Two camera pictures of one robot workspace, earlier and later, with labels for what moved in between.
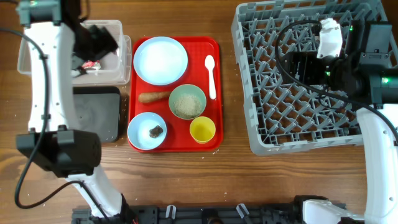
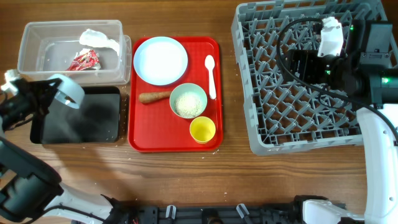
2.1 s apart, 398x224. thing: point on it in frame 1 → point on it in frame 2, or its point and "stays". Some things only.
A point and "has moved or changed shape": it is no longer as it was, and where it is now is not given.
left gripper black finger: x=79 y=65 → x=51 y=86
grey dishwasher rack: x=279 y=114 stays
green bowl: x=187 y=101 stays
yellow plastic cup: x=202 y=129 stays
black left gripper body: x=81 y=44 → x=28 y=101
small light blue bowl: x=138 y=130 has moved or changed shape
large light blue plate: x=160 y=61 stays
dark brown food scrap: x=155 y=131 has moved or changed shape
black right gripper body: x=313 y=71 stays
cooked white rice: x=186 y=105 stays
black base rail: x=176 y=214 stays
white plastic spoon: x=209 y=62 stays
